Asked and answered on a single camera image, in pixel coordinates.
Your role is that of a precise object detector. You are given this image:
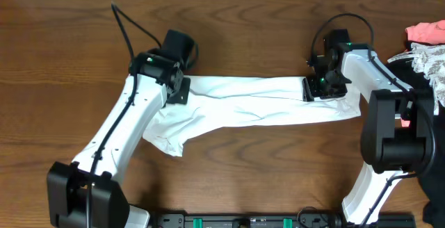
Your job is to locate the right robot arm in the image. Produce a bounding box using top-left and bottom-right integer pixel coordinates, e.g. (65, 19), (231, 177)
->
(303, 42), (437, 227)

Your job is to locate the white t-shirt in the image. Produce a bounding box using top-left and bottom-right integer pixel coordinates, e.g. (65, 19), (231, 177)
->
(143, 76), (361, 156)

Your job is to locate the pink garment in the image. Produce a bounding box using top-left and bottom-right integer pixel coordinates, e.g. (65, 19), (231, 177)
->
(399, 19), (445, 128)

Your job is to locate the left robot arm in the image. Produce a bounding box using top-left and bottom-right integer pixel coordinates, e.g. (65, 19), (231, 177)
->
(47, 52), (192, 227)

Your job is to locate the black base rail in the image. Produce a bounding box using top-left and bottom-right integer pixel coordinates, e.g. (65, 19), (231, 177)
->
(148, 208), (416, 228)

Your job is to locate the black garment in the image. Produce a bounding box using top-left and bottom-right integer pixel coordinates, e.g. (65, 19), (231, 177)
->
(385, 42), (445, 228)

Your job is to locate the white floral patterned garment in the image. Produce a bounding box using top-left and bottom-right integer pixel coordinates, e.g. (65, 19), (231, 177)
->
(388, 42), (444, 115)

